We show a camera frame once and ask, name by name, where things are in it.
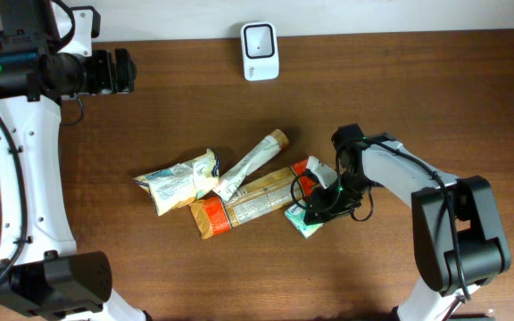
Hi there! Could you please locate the white tube gold cap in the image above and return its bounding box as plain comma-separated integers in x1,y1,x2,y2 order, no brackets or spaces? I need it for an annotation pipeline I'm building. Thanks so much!
213,129,289,201

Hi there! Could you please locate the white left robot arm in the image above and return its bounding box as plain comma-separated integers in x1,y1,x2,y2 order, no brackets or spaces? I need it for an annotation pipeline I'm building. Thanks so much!
0,1,147,320

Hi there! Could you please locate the green tissue pack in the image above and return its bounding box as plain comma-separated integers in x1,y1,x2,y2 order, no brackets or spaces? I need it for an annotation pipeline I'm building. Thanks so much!
285,204,323,239

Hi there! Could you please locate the black right camera cable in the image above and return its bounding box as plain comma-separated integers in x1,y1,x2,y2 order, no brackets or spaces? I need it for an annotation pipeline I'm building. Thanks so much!
289,171,377,223

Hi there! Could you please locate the orange spaghetti packet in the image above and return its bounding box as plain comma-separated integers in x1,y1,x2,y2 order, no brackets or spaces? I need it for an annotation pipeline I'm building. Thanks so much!
189,158,319,239

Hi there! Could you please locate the white barcode scanner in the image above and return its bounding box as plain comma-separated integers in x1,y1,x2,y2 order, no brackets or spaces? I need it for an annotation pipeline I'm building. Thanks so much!
240,21,279,81

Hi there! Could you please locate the cream snack bag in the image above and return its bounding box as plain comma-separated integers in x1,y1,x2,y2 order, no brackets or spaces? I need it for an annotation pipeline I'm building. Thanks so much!
133,148,220,216

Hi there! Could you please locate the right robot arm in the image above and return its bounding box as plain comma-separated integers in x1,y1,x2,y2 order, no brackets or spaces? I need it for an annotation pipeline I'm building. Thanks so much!
296,124,511,320

